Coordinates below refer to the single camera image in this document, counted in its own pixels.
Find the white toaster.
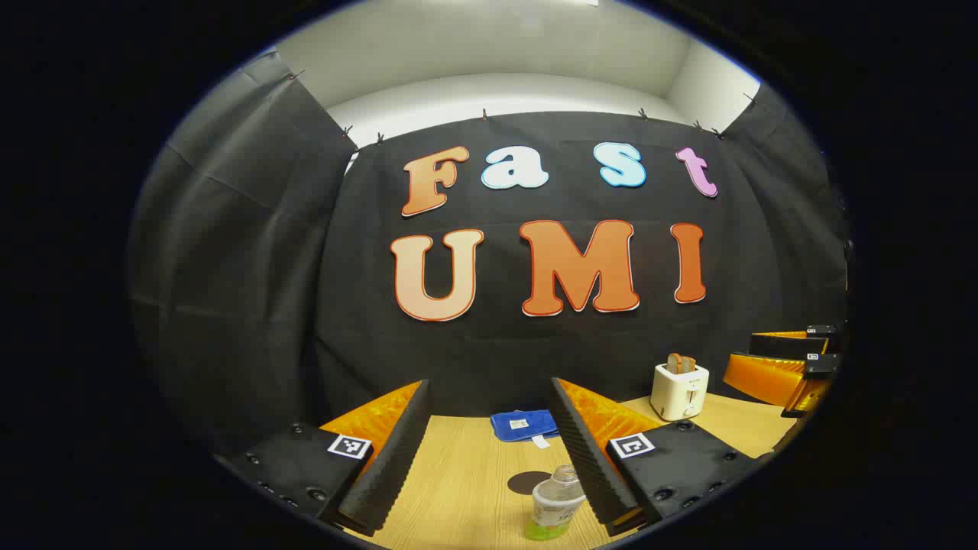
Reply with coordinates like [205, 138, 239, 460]
[650, 364, 710, 422]

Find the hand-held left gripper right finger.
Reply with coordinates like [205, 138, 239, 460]
[549, 377, 765, 537]

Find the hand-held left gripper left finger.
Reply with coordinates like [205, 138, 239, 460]
[229, 380, 432, 537]

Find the blue folded towel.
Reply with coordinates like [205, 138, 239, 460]
[490, 409, 560, 444]

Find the clear water bottle green label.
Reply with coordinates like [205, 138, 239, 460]
[524, 464, 588, 542]

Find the black backdrop cloth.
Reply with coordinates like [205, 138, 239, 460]
[128, 50, 850, 459]

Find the dark round coaster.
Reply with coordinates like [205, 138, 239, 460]
[507, 471, 552, 495]

